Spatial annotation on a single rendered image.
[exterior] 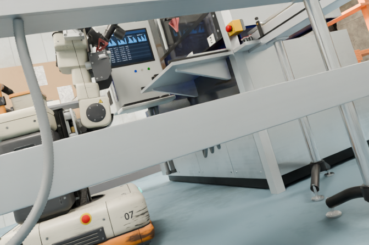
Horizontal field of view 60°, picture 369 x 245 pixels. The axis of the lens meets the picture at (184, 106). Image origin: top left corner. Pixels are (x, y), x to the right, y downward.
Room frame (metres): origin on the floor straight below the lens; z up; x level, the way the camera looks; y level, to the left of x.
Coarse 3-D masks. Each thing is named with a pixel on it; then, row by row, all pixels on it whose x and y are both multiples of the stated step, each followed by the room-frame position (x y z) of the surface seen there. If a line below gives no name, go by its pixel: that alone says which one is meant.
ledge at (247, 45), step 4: (256, 40) 1.79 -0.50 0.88; (260, 40) 1.80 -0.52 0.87; (244, 44) 1.77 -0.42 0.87; (248, 44) 1.77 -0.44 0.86; (252, 44) 1.80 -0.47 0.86; (256, 44) 1.83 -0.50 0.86; (236, 48) 1.84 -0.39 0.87; (240, 48) 1.81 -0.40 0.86; (244, 48) 1.84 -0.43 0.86; (248, 48) 1.87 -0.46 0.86; (236, 52) 1.88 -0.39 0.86
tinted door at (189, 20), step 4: (184, 16) 2.31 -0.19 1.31; (188, 16) 2.26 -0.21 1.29; (192, 16) 2.21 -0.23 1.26; (196, 16) 2.16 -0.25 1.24; (184, 20) 2.33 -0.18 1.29; (188, 20) 2.27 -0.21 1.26; (192, 20) 2.23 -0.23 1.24; (196, 20) 2.18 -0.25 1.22; (188, 24) 2.29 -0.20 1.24; (192, 24) 2.24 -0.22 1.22; (188, 28) 2.31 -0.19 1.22
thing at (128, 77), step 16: (128, 32) 2.69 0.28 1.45; (144, 32) 2.75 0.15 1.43; (112, 48) 2.62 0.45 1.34; (128, 48) 2.68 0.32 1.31; (144, 48) 2.73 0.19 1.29; (112, 64) 2.61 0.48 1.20; (128, 64) 2.66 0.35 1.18; (144, 64) 2.72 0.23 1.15; (160, 64) 2.78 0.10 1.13; (128, 80) 2.65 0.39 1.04; (144, 80) 2.71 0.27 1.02; (112, 96) 2.59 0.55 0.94; (128, 96) 2.64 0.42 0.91; (144, 96) 2.69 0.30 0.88; (160, 96) 2.75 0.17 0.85
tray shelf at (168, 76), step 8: (208, 56) 1.83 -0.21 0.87; (216, 56) 1.85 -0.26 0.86; (224, 56) 1.89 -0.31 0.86; (176, 64) 1.74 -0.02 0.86; (184, 64) 1.79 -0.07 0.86; (192, 64) 1.86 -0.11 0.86; (168, 72) 1.87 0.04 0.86; (176, 72) 1.95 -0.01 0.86; (152, 80) 2.08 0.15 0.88; (160, 80) 2.06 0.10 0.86; (168, 80) 2.15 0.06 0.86; (176, 80) 2.24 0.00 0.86; (184, 80) 2.34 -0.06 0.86; (144, 88) 2.26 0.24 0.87; (152, 88) 2.29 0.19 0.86
